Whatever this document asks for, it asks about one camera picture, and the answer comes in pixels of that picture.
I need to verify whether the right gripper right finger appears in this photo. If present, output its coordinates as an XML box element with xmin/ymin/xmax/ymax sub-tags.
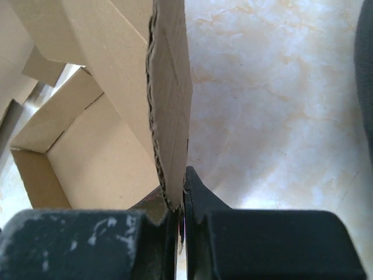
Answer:
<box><xmin>184</xmin><ymin>166</ymin><xmax>367</xmax><ymax>279</ymax></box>

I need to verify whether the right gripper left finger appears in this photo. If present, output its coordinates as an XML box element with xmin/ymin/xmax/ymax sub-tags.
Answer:
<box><xmin>1</xmin><ymin>198</ymin><xmax>178</xmax><ymax>279</ymax></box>

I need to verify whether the brown cardboard box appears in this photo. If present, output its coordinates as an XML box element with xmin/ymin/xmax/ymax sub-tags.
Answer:
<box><xmin>1</xmin><ymin>1</ymin><xmax>66</xmax><ymax>121</ymax></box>
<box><xmin>10</xmin><ymin>1</ymin><xmax>192</xmax><ymax>209</ymax></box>

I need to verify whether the black plush flower cushion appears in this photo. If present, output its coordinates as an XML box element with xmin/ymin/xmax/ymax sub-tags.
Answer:
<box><xmin>354</xmin><ymin>0</ymin><xmax>372</xmax><ymax>150</ymax></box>

